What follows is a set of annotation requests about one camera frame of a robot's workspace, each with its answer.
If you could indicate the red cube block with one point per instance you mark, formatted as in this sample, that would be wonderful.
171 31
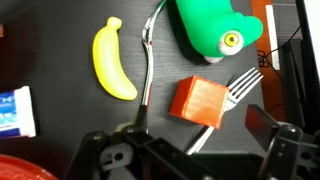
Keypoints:
200 101

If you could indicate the yellow toy banana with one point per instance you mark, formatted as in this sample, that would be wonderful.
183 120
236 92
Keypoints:
110 63

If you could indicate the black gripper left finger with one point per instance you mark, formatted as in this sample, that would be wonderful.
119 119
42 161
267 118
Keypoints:
141 116

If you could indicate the white strip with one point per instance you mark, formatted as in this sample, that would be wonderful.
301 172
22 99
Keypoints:
273 36

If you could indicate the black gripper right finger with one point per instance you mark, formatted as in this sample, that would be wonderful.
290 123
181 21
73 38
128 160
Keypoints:
263 126

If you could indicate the green toy with eye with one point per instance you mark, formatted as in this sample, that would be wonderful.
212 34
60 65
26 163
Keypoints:
206 23

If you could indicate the red plastic bowl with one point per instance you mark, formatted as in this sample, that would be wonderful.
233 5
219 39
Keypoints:
20 170

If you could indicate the blue white toothpaste tube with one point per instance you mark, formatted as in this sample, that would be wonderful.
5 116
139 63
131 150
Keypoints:
16 113

